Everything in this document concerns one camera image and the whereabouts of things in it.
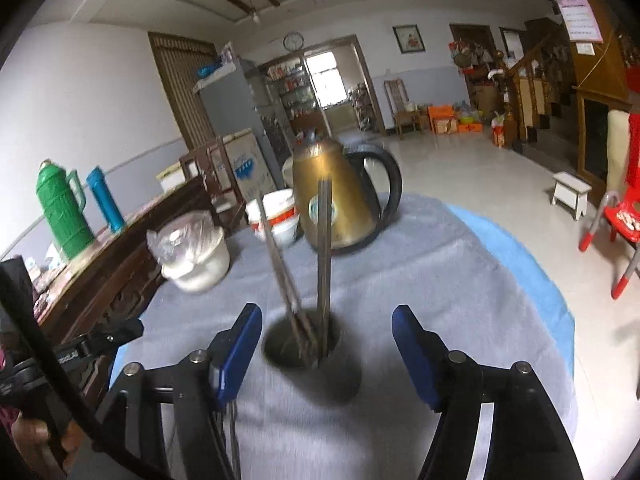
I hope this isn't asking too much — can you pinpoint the metal wire rack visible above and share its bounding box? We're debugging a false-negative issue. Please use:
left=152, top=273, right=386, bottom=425
left=350, top=82, right=376, bottom=131

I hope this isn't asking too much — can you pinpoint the dark carved wooden chair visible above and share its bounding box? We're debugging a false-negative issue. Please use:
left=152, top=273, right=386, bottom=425
left=30, top=175, right=231, bottom=401

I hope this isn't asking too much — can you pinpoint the cream padded chair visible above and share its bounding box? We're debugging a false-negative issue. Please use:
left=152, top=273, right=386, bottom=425
left=606, top=109, right=640, bottom=201

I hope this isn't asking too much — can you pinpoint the slim wooden chair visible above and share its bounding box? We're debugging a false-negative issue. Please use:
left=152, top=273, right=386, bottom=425
left=384, top=78, right=423, bottom=136

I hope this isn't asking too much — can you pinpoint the wooden slatted door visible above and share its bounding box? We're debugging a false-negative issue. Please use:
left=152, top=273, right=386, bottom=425
left=148, top=31, right=221, bottom=161

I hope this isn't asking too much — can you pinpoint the green thermos flask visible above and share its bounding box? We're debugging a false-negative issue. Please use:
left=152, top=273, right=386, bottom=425
left=36, top=159, right=96, bottom=261

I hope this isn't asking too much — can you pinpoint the white ceramic pot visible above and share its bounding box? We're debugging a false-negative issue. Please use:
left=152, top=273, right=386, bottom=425
left=161, top=227, right=232, bottom=294

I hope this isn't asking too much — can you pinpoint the blue tablecloth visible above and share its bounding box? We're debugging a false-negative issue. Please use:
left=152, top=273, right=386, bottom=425
left=445, top=204, right=576, bottom=376

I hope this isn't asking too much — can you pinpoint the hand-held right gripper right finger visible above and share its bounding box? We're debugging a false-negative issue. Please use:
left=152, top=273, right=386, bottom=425
left=391, top=304, right=585, bottom=480

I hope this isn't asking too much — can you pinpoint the blue thermos flask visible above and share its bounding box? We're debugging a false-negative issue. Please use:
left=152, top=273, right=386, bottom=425
left=86, top=166, right=126, bottom=233

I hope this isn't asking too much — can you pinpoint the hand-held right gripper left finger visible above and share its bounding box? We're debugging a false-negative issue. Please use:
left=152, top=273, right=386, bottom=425
left=92, top=303, right=264, bottom=480

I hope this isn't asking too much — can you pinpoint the wooden stair railing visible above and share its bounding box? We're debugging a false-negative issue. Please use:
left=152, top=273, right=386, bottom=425
left=495, top=47, right=576, bottom=151

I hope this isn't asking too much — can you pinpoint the red plastic chair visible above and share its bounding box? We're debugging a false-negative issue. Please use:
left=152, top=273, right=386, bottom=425
left=579, top=190, right=640, bottom=301

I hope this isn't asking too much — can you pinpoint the grey metal chopstick holder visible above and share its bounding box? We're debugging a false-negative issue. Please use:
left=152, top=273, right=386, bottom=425
left=262, top=307, right=363, bottom=406

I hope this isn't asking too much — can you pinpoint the grey refrigerator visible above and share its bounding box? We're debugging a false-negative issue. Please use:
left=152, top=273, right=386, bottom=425
left=194, top=57, right=286, bottom=176

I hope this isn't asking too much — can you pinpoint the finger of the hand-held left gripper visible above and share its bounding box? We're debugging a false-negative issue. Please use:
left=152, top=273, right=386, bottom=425
left=54, top=318, right=145, bottom=362

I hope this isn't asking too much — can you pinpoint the person's left hand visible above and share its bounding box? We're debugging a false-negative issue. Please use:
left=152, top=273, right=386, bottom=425
left=10, top=410, right=70, bottom=472

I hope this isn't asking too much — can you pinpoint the framed wall picture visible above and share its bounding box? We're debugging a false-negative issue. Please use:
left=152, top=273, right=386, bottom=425
left=392, top=25, right=426, bottom=54

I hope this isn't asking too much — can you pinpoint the orange cardboard box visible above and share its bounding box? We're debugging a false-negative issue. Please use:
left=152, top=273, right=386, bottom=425
left=427, top=104, right=460, bottom=135

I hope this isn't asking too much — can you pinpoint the wall calendar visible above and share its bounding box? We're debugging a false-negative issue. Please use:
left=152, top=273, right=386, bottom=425
left=540, top=0, right=606, bottom=43

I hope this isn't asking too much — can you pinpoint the bunch of dark metal chopsticks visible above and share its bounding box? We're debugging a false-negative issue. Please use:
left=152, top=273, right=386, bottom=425
left=256, top=177, right=333, bottom=368

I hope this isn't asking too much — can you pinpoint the brown wooden chair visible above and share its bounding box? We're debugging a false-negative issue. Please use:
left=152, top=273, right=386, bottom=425
left=179, top=135, right=246, bottom=233

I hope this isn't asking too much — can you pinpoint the white chest freezer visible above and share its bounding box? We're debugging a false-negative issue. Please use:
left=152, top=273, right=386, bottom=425
left=222, top=129, right=273, bottom=201

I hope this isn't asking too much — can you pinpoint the small white stool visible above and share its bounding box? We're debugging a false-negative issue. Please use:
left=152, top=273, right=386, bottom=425
left=551, top=171, right=592, bottom=221

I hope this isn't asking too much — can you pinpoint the gold electric kettle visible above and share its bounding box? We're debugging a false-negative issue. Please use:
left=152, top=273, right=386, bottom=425
left=291, top=130, right=404, bottom=255

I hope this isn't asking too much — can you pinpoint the shelf of goods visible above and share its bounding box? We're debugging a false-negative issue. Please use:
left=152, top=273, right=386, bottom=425
left=265, top=57, right=321, bottom=131

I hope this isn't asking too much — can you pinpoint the white bowl with red band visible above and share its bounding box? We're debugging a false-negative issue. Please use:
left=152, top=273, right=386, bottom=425
left=252, top=210, right=301, bottom=249

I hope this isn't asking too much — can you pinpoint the black cable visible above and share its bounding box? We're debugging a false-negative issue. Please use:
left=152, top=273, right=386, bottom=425
left=0, top=260, right=151, bottom=480

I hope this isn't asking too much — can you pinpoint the clear plastic bag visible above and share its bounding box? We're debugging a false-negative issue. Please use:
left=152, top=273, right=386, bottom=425
left=146, top=211, right=223, bottom=266

